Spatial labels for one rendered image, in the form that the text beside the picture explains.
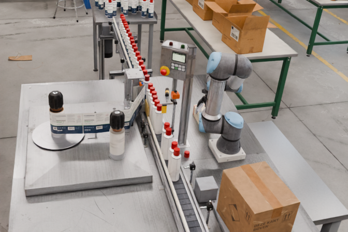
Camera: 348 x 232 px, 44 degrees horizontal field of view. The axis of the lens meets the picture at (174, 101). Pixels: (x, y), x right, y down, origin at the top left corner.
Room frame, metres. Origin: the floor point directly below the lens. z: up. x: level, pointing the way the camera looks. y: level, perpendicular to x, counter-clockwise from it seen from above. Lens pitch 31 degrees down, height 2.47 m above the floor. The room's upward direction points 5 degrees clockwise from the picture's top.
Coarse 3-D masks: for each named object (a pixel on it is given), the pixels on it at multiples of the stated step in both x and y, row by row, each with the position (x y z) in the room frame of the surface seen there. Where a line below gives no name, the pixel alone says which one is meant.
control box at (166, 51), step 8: (168, 40) 2.30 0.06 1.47; (168, 48) 2.20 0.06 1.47; (176, 48) 2.20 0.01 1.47; (168, 56) 2.20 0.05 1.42; (160, 64) 2.23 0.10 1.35; (168, 64) 2.20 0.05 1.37; (184, 64) 2.17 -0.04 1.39; (160, 72) 2.22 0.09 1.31; (168, 72) 2.20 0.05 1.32; (176, 72) 2.19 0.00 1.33; (184, 72) 2.17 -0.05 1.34; (184, 80) 2.17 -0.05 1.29
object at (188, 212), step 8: (144, 112) 2.44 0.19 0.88; (152, 136) 2.17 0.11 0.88; (160, 136) 2.18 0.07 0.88; (160, 144) 2.10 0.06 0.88; (160, 160) 1.95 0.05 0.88; (168, 184) 1.75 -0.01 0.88; (176, 184) 1.76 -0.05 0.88; (176, 192) 1.70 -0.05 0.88; (184, 192) 1.70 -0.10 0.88; (184, 200) 1.64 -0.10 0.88; (184, 208) 1.59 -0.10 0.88; (192, 208) 1.59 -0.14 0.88; (184, 216) 1.53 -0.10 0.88; (192, 216) 1.54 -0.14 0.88; (192, 224) 1.49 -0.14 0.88
